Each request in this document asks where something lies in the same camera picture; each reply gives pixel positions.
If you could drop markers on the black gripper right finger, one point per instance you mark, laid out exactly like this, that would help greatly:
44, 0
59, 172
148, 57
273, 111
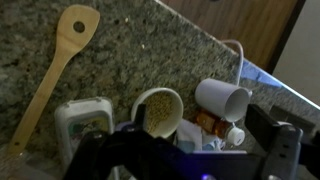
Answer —
276, 140

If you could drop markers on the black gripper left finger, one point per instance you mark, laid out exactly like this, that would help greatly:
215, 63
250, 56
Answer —
110, 156

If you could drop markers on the wooden spoon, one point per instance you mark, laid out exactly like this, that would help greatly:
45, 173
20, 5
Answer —
53, 73

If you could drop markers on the cream bowl with brown contents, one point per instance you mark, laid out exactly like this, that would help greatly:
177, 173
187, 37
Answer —
161, 111

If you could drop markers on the egg carton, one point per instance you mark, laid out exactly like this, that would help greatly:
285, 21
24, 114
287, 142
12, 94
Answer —
83, 123

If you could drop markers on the amber bottle with white cap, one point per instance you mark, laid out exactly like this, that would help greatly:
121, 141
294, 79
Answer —
218, 126

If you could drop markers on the white ceramic mug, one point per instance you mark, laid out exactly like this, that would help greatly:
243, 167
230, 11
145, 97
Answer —
225, 98

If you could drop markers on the crumpled grey cloth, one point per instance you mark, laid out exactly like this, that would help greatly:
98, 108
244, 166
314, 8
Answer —
193, 138

